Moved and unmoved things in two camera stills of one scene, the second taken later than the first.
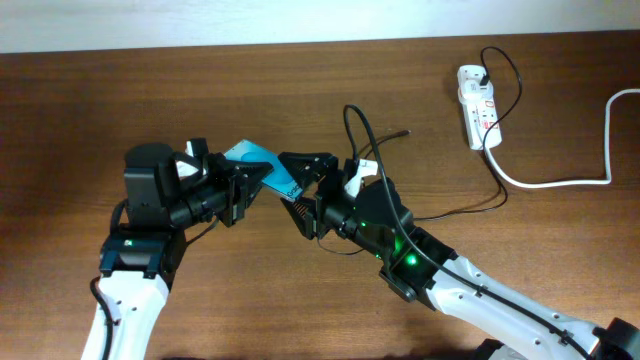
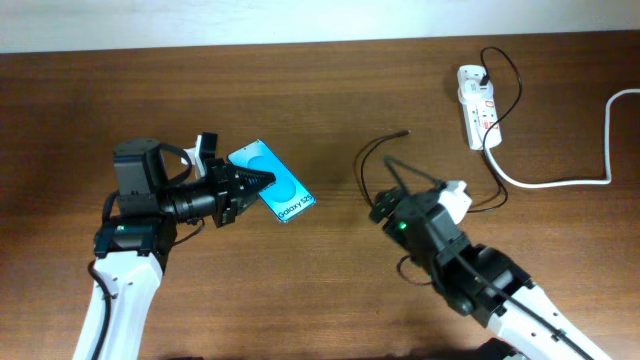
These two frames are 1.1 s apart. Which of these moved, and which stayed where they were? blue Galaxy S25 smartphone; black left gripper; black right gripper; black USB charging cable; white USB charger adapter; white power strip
Moved: blue Galaxy S25 smartphone; black right gripper
Stayed: white USB charger adapter; black USB charging cable; white power strip; black left gripper
